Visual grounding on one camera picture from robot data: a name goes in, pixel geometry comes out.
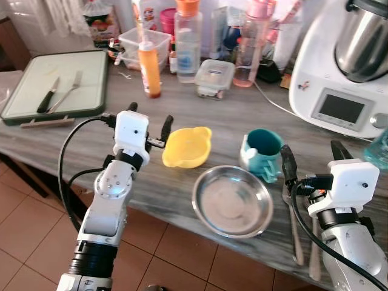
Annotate black handled knife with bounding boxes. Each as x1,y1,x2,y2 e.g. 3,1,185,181
36,77,61,114

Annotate silver metal fork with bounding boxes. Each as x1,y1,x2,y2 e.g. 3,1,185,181
308,215,323,281
47,70,83,115

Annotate yellow plastic bowl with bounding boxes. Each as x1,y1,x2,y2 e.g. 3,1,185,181
162,126,213,169

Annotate white kitchen cooking machine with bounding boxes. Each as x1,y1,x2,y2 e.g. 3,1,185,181
289,0,388,139

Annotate silver metal spoon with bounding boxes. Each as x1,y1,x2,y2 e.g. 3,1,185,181
282,182,306,266

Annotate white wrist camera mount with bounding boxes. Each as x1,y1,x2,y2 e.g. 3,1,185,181
113,110,150,155
308,159,380,214

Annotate clear open plastic box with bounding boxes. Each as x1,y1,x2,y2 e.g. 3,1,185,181
118,28,172,70

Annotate white cartoon print carton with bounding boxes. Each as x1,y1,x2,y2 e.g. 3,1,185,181
132,0,159,31

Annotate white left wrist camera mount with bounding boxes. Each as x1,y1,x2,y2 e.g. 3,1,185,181
113,110,150,155

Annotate magenta plastic cup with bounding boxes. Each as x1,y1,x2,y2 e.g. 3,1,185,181
159,7,176,34

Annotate teal plastic cup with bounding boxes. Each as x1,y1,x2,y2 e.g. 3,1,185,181
239,129,284,184

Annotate small black object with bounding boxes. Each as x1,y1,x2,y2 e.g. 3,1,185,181
258,59,283,84

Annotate stainless steel plate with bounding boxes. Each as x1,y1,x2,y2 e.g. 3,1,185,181
192,166,274,239

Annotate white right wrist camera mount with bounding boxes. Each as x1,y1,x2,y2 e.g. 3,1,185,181
308,159,380,214

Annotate blue plastic water bottle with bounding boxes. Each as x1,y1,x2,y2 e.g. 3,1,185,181
363,127,388,170

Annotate green rimmed cutting board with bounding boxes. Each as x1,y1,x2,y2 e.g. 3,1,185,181
0,48,111,127

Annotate small lidded plastic container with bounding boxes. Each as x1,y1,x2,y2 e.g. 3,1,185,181
195,59,236,99

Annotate clear bottle with orange cap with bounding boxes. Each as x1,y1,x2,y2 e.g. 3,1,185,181
174,0,204,84

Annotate orange sauce squeeze bottle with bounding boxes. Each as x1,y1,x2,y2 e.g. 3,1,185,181
137,33,163,99

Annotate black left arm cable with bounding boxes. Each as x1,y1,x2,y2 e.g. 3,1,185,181
65,168,109,207
59,114,117,234

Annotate pink drinking bottle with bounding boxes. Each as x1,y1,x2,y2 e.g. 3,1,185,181
233,0,276,88

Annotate fruit print juice carton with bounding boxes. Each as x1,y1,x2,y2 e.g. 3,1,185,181
85,0,119,49

